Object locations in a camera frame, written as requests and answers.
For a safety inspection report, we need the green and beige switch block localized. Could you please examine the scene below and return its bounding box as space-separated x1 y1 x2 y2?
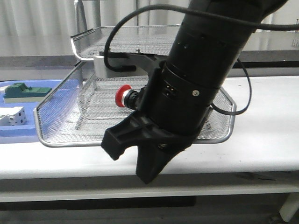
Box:
3 83 52 103

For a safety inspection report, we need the blue plastic tray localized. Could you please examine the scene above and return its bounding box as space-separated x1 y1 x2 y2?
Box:
0 79 79 143

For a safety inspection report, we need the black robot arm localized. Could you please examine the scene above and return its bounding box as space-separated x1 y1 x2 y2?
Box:
101 14 255 183

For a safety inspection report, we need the white circuit breaker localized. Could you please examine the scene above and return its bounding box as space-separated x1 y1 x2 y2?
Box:
0 106 27 126

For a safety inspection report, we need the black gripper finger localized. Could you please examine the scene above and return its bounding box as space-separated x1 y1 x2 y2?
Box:
101 111 161 161
135 143 180 184

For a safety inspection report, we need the white table leg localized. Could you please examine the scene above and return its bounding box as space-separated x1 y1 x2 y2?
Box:
279 193 299 222

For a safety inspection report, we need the red emergency stop button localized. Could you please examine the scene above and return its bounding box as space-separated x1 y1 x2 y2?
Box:
114 84 146 110

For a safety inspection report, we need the silver mesh top tray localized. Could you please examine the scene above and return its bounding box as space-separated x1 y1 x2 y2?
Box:
71 24 180 61

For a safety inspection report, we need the dark grey back counter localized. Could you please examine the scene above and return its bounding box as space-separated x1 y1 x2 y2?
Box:
0 30 299 70

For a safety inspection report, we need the grey metal rack frame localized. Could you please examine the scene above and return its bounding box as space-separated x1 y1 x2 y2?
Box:
75 62 93 130

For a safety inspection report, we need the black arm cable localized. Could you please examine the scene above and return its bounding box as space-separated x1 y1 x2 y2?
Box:
103 4 299 116

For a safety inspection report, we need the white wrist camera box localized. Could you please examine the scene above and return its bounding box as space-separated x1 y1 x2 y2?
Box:
93 54 150 78

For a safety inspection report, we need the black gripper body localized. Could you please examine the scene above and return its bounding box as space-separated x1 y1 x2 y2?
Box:
99 51 220 154

